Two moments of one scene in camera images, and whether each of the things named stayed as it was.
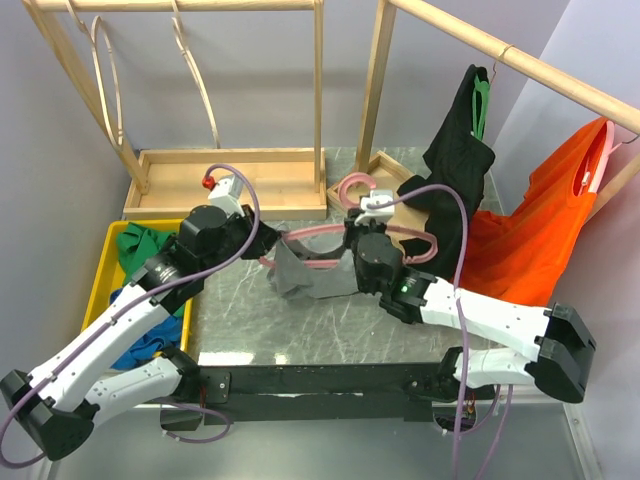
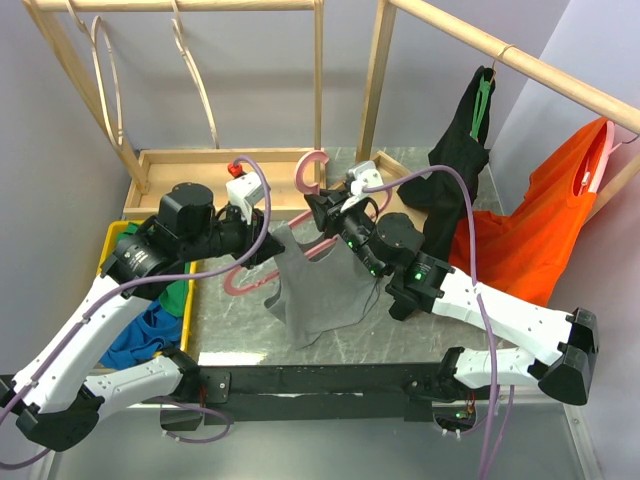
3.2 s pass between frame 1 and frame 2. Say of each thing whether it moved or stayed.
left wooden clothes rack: stayed
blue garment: stayed
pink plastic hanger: moved
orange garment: stayed
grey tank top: moved
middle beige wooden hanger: stayed
